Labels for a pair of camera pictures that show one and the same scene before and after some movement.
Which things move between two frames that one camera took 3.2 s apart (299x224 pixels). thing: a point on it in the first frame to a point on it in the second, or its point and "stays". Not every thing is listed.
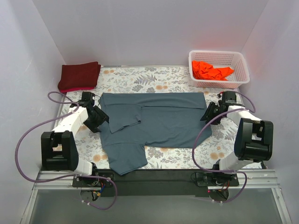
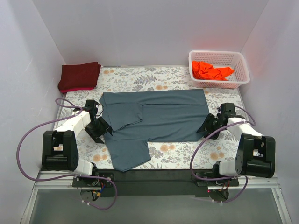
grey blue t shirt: x=139 y=120 stays
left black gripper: x=98 y=119 to x=96 y=130
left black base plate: x=89 y=182 stays
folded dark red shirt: x=79 y=77 stays
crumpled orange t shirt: x=202 y=70 stays
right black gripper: x=210 y=112 to x=210 y=126
